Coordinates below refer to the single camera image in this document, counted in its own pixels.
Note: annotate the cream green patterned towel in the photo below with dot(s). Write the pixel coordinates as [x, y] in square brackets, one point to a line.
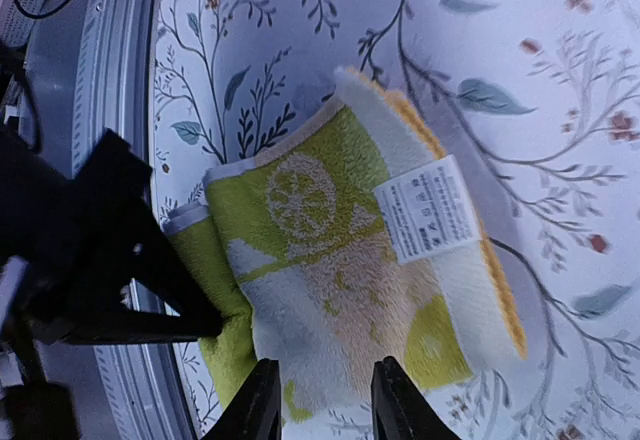
[351, 240]

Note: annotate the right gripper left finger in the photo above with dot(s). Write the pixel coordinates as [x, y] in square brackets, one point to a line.
[255, 411]

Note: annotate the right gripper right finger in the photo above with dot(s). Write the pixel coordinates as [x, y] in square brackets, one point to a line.
[399, 411]

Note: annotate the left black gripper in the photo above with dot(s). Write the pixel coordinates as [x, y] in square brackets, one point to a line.
[84, 241]

